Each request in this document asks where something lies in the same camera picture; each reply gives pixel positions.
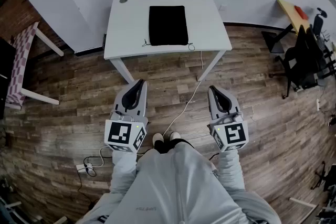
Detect white power strip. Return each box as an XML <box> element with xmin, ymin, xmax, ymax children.
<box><xmin>76</xmin><ymin>163</ymin><xmax>94</xmax><ymax>173</ymax></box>

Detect black cloth drawstring bag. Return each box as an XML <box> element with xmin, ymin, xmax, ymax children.
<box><xmin>141</xmin><ymin>5</ymin><xmax>196</xmax><ymax>52</ymax></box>

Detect yellow wooden desk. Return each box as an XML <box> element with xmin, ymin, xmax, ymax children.
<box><xmin>276</xmin><ymin>0</ymin><xmax>310</xmax><ymax>35</ymax></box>

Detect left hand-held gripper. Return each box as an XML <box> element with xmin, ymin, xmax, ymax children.
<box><xmin>104</xmin><ymin>79</ymin><xmax>150</xmax><ymax>153</ymax></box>

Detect person's left forearm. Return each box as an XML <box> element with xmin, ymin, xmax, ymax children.
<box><xmin>109</xmin><ymin>148</ymin><xmax>139</xmax><ymax>195</ymax></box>

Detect person's left white shoe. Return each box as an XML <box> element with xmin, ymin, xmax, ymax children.
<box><xmin>152</xmin><ymin>133</ymin><xmax>164</xmax><ymax>146</ymax></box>

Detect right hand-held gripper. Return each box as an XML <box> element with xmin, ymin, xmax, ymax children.
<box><xmin>208</xmin><ymin>86</ymin><xmax>250</xmax><ymax>153</ymax></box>

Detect person's right white shoe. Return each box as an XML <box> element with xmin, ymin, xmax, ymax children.
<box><xmin>169</xmin><ymin>131</ymin><xmax>182</xmax><ymax>143</ymax></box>

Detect person's grey jacket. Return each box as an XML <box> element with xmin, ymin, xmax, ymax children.
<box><xmin>83</xmin><ymin>143</ymin><xmax>281</xmax><ymax>224</ymax></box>

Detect person's black trousers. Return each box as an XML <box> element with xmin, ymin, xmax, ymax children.
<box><xmin>153</xmin><ymin>138</ymin><xmax>191</xmax><ymax>154</ymax></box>

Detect red object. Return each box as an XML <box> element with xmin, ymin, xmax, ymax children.
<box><xmin>293</xmin><ymin>5</ymin><xmax>308</xmax><ymax>20</ymax></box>

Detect person's right forearm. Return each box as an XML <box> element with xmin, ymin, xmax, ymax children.
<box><xmin>217</xmin><ymin>148</ymin><xmax>246</xmax><ymax>191</ymax></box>

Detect person's white shoe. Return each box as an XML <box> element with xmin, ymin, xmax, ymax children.
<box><xmin>169</xmin><ymin>131</ymin><xmax>182</xmax><ymax>143</ymax></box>
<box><xmin>152</xmin><ymin>133</ymin><xmax>164</xmax><ymax>146</ymax></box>

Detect white floor cable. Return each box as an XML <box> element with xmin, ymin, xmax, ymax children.
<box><xmin>162</xmin><ymin>50</ymin><xmax>204</xmax><ymax>137</ymax></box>

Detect black desk base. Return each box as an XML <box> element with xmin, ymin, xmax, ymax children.
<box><xmin>261</xmin><ymin>23</ymin><xmax>295</xmax><ymax>54</ymax></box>

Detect small black office chair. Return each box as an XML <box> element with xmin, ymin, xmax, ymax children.
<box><xmin>311</xmin><ymin>161</ymin><xmax>336</xmax><ymax>192</ymax></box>

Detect white table leg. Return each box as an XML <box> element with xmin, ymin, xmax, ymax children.
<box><xmin>196</xmin><ymin>49</ymin><xmax>227</xmax><ymax>82</ymax></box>
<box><xmin>109</xmin><ymin>58</ymin><xmax>135</xmax><ymax>85</ymax></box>

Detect pink checkered chair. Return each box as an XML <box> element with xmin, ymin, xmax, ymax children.
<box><xmin>5</xmin><ymin>21</ymin><xmax>65</xmax><ymax>110</ymax></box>

